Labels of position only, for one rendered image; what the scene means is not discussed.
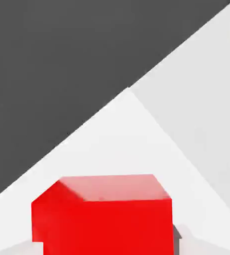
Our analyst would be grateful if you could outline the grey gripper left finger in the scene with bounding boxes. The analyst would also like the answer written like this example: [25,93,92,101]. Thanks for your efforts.
[0,240,44,255]

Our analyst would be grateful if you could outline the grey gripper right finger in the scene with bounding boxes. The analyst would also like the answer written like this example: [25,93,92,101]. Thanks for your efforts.
[172,224,230,255]

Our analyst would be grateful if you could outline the small red cube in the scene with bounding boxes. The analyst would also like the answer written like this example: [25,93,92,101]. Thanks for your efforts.
[31,174,176,255]

